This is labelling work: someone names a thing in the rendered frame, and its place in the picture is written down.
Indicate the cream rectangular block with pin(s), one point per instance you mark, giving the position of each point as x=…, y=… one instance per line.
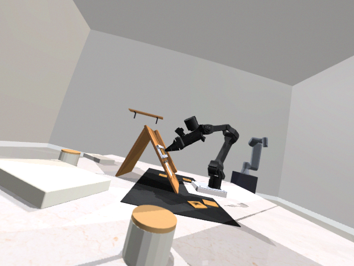
x=99, y=158

